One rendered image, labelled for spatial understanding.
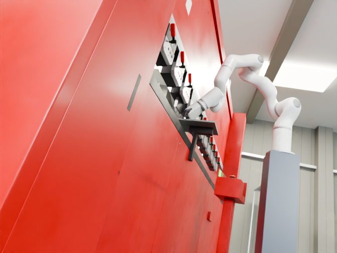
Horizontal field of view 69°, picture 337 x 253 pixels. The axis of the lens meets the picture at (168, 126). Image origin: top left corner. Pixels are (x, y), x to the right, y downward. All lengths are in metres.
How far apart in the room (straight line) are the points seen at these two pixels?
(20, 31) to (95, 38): 0.17
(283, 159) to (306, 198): 4.63
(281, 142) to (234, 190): 0.45
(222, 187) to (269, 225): 0.34
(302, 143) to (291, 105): 4.84
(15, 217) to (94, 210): 0.17
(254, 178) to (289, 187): 4.41
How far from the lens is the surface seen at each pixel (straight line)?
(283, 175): 1.69
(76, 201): 0.48
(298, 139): 6.68
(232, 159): 3.70
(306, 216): 6.25
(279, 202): 1.64
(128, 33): 0.58
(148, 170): 0.95
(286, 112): 1.86
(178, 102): 1.61
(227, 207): 1.71
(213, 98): 1.59
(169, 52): 1.37
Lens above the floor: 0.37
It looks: 22 degrees up
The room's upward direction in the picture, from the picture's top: 15 degrees clockwise
